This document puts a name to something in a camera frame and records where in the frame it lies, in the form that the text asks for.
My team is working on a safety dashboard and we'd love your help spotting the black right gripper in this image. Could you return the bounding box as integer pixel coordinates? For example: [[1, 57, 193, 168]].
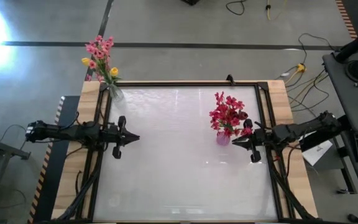
[[232, 119, 275, 164]]

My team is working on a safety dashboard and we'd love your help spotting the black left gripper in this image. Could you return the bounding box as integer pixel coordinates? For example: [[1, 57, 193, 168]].
[[103, 116, 140, 160]]

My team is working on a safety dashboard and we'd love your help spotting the red artificial flower bunch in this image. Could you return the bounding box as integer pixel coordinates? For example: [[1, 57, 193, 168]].
[[209, 91, 245, 138], [214, 99, 254, 138]]

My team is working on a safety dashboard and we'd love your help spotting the yellow artificial tulip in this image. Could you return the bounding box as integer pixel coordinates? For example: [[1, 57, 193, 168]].
[[109, 67, 121, 86], [81, 57, 114, 86]]

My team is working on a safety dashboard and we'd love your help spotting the purple ribbed glass vase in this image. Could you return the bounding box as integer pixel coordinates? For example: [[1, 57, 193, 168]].
[[216, 132, 231, 146]]

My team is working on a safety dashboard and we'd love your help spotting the clear ribbed glass vase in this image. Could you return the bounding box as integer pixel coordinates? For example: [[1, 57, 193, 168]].
[[108, 83, 126, 102]]

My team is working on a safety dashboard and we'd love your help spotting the white paper sheet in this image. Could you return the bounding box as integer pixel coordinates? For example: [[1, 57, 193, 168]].
[[301, 130, 334, 167]]

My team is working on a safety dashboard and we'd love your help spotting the black mat with hazard edge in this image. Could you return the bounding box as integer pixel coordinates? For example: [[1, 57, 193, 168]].
[[26, 95, 80, 224]]

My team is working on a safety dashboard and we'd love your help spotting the grey side desk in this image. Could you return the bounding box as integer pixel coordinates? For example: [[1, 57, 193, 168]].
[[321, 51, 358, 208]]

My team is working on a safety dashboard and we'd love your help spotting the black pole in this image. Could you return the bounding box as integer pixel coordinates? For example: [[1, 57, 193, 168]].
[[335, 18, 358, 63]]

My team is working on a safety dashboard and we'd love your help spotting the striped hazard floor strip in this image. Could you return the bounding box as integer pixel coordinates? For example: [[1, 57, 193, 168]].
[[335, 0, 358, 40]]

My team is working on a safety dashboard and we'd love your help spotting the black floor cable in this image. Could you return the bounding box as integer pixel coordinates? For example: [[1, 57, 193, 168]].
[[225, 0, 246, 16]]

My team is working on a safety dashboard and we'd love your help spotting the yellow floor cable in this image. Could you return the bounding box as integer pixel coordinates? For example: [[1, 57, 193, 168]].
[[265, 0, 287, 21]]

